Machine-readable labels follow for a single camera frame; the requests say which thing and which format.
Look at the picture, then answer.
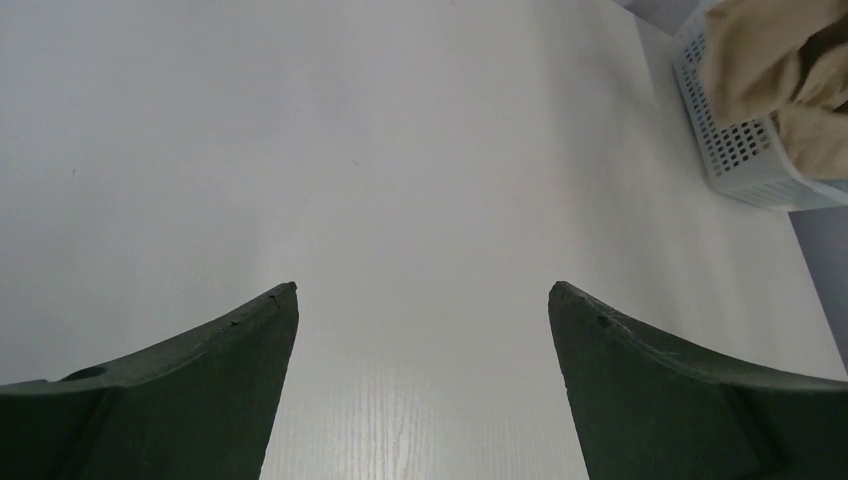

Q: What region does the beige t shirt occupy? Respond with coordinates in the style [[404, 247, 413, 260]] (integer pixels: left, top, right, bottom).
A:
[[701, 0, 847, 181]]

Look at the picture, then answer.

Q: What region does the white plastic basket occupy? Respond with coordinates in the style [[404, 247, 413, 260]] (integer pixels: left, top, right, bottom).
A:
[[672, 1, 847, 212]]

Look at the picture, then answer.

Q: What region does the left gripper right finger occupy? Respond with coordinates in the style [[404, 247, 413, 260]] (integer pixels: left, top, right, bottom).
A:
[[548, 281, 847, 479]]

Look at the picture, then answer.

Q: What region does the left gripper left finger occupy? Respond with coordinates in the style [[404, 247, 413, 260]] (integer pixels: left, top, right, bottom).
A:
[[1, 282, 299, 479]]

